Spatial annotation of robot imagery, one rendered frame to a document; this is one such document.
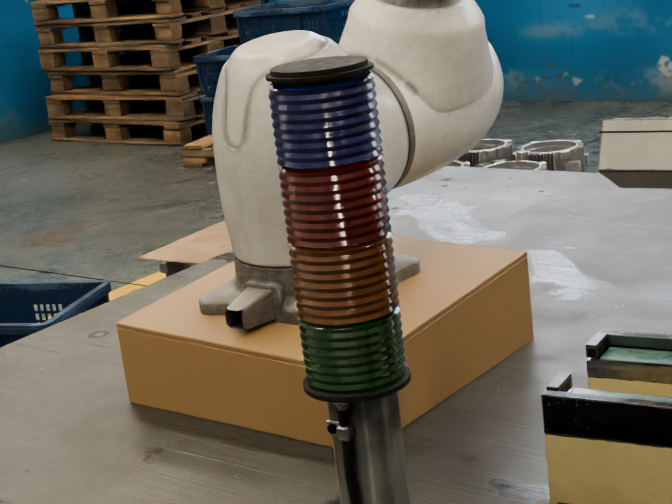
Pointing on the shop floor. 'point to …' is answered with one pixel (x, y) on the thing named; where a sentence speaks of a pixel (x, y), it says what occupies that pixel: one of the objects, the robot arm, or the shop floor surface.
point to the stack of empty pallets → (131, 65)
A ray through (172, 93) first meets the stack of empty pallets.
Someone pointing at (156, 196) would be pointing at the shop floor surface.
